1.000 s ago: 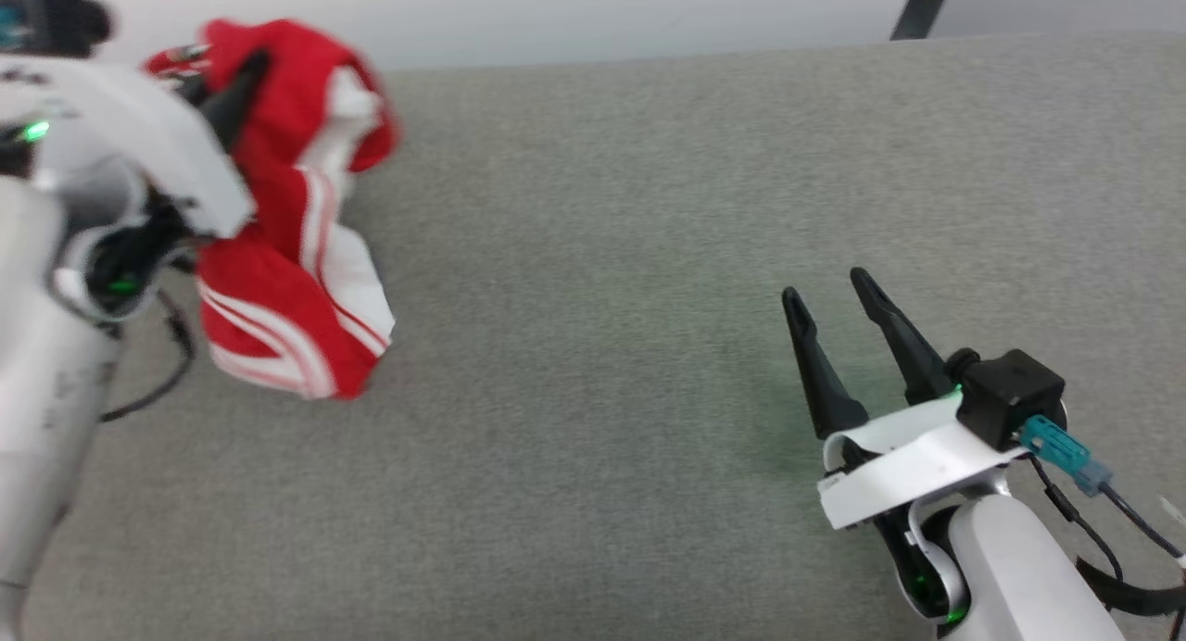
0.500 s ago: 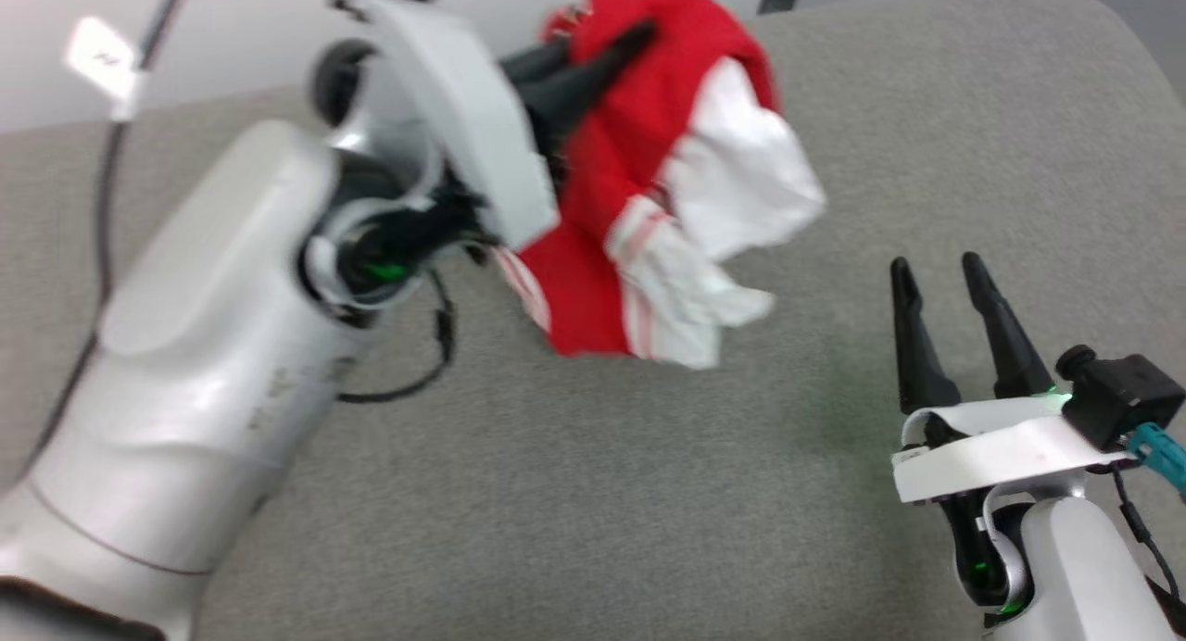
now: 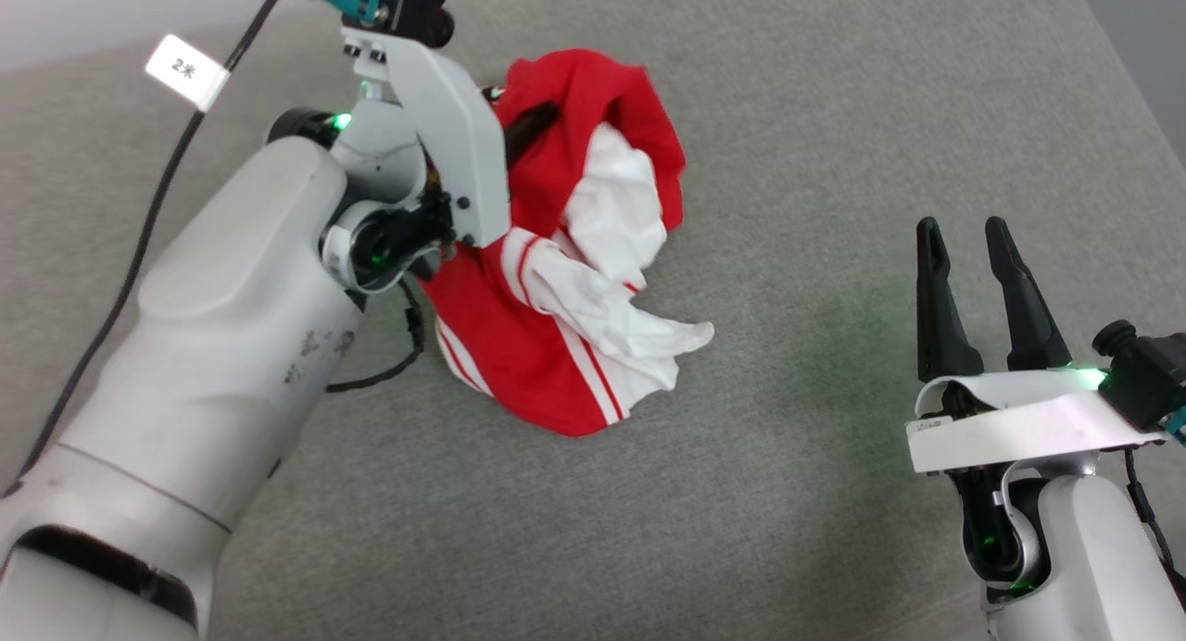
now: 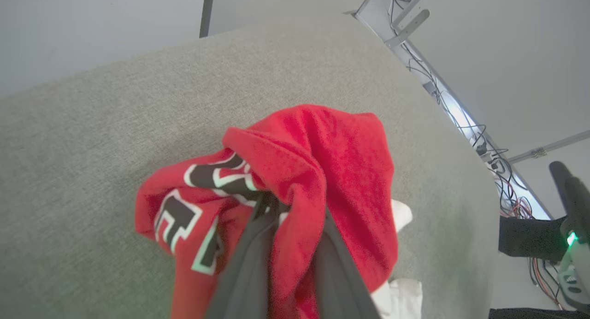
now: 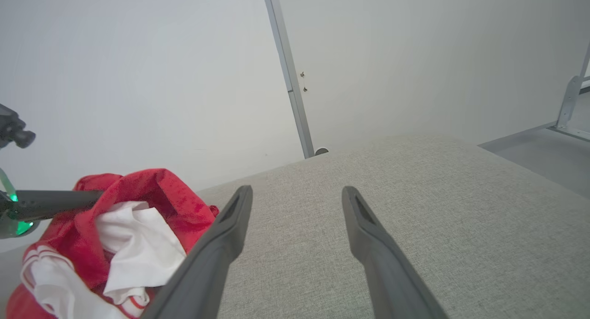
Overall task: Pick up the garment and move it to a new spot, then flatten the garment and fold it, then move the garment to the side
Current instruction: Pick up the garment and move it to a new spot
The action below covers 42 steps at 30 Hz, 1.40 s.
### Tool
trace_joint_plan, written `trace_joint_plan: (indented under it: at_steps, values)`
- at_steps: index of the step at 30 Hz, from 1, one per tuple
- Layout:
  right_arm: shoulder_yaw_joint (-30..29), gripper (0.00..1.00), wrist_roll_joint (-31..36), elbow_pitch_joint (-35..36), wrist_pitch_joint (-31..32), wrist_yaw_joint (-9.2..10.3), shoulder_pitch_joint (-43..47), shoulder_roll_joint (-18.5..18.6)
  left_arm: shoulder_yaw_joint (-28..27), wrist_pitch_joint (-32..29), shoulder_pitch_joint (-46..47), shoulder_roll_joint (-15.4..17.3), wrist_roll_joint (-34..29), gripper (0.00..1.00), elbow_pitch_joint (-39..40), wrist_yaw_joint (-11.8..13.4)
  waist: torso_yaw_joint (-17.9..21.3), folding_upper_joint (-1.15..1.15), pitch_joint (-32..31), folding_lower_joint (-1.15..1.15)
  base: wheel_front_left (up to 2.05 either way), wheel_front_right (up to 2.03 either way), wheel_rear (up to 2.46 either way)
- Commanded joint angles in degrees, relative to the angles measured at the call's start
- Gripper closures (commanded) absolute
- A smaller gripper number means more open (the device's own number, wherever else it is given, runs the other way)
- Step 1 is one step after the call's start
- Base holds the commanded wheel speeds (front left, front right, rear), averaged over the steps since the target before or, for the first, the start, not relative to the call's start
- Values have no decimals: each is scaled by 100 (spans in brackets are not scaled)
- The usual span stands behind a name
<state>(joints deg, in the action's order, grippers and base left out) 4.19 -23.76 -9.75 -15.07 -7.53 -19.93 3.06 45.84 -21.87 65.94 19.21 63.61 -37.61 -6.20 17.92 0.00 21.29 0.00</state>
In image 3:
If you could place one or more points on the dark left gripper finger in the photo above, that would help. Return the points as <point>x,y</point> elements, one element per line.
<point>530,131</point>

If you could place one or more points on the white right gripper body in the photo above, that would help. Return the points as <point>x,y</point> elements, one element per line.
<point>1019,419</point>

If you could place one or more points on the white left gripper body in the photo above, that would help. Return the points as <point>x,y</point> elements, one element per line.
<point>454,122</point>

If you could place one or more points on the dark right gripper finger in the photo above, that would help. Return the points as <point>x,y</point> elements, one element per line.
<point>940,317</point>
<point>1028,326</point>

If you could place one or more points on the red and white garment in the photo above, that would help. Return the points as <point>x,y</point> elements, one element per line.
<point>547,363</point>

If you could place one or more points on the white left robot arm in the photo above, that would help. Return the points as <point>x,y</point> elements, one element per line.
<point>213,345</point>

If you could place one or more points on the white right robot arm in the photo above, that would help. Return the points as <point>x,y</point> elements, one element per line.
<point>1093,558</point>

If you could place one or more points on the grey fabric sofa surface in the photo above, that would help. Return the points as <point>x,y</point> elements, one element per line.
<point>815,178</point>

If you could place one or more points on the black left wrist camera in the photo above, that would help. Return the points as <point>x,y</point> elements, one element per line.
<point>412,6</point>

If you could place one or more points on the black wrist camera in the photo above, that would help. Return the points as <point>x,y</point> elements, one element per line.
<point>412,6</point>
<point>1144,377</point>

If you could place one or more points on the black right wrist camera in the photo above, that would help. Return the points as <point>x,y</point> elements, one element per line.
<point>1144,377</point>

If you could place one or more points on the teal right camera connector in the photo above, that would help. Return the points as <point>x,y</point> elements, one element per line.
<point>1177,425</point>

